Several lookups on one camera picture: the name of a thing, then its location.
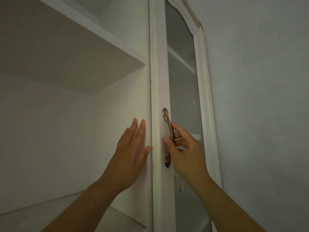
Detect bronze ornate door handle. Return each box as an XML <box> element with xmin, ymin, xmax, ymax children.
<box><xmin>162</xmin><ymin>107</ymin><xmax>175</xmax><ymax>168</ymax></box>

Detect white glass-panel cabinet door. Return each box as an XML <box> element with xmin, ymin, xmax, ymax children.
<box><xmin>149</xmin><ymin>0</ymin><xmax>213</xmax><ymax>232</ymax></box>

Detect person's left hand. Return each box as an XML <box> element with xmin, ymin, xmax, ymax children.
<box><xmin>101</xmin><ymin>117</ymin><xmax>152</xmax><ymax>192</ymax></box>

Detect white cabinet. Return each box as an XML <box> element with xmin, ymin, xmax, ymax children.
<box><xmin>0</xmin><ymin>0</ymin><xmax>222</xmax><ymax>232</ymax></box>

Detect person's right forearm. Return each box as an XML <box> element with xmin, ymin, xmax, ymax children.
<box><xmin>191</xmin><ymin>174</ymin><xmax>266</xmax><ymax>232</ymax></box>

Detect person's left forearm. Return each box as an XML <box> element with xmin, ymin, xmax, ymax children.
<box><xmin>42</xmin><ymin>179</ymin><xmax>136</xmax><ymax>232</ymax></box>

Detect person's right hand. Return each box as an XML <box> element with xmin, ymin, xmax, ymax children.
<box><xmin>162</xmin><ymin>122</ymin><xmax>211</xmax><ymax>185</ymax></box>

